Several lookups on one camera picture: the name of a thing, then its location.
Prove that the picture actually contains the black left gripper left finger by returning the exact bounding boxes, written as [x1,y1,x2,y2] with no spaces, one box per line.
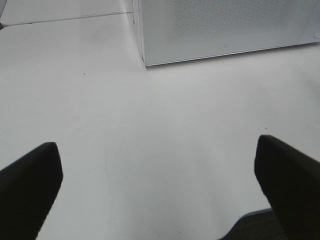
[0,142,64,240]

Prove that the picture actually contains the white microwave oven body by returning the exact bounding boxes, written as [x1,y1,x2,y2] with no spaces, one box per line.
[124,0,320,69]

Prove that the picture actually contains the white microwave door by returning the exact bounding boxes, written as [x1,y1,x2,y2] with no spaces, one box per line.
[138,0,320,67]

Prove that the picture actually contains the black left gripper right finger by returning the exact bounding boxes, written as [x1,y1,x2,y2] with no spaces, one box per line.
[254,135,320,240]

